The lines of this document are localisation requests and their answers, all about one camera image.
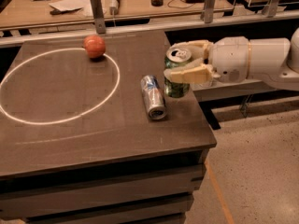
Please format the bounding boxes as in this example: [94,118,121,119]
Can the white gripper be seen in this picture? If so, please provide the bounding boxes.
[164,36,249,84]

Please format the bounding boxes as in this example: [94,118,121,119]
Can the green soda can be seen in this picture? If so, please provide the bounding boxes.
[164,47,192,98]

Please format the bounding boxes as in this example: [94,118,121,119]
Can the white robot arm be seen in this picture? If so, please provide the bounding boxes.
[164,33,299,91]

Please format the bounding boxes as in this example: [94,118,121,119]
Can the silver blue energy drink can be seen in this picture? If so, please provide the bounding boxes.
[140,75,166,120]

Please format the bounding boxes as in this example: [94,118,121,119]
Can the grey low shelf bench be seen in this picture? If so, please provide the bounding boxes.
[191,80,275,102]

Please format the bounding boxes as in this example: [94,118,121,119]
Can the red apple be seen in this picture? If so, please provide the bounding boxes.
[83,35,106,59]

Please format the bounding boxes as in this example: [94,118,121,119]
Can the white cylindrical tool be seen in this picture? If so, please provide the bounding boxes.
[109,0,121,15]

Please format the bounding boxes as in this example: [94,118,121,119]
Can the white paper sheets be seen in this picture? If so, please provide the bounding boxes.
[50,0,93,17]

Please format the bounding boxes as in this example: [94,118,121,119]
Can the grey wooden drawer cabinet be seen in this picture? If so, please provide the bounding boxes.
[0,148,207,224]

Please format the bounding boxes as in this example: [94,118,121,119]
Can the metal bracket post right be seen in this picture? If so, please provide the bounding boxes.
[262,0,279,18]

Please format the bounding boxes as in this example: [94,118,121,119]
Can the metal bracket post left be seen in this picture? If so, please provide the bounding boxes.
[90,0,106,34]

